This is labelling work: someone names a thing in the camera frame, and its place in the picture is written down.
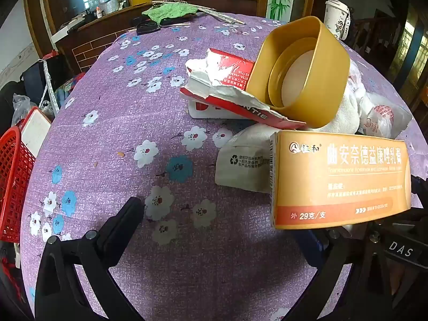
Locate white round container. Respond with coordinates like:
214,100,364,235
98,0,120,14

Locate orange medicine box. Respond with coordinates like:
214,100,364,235
270,130,412,231

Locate purple floral tablecloth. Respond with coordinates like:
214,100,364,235
20,13,428,321

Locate yellow plastic bowl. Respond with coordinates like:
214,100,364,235
247,16,351,129

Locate clear knotted plastic bag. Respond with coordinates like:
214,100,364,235
347,74,369,104

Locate clear plastic bag red print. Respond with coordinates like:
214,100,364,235
359,92,414,141

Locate dark blue bag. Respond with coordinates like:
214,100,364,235
20,54,77,107

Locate crumpled clear plastic bag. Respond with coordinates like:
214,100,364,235
13,94,35,126

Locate red plastic basket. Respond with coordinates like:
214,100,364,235
0,125,37,243

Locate small black object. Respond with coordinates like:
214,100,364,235
135,20,162,36

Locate white patterned strip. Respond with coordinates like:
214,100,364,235
38,58,61,113

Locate white printed tumbler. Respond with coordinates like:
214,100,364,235
325,0,351,41

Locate white tray red rim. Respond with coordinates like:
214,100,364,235
21,106,53,158

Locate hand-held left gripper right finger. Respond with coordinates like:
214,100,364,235
290,226,393,321

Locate torn red white carton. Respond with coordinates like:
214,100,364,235
180,48,307,131

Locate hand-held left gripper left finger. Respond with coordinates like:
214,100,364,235
35,197,145,321

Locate wooden counter brick front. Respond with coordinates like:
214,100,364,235
52,0,259,74

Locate white knitted towel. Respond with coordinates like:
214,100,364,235
306,74,369,133

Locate red colourful shopping bag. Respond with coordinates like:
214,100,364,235
55,73,85,101

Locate green knitted cloth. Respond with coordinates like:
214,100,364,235
142,3,198,26

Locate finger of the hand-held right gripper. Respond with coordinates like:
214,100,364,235
411,175,428,215

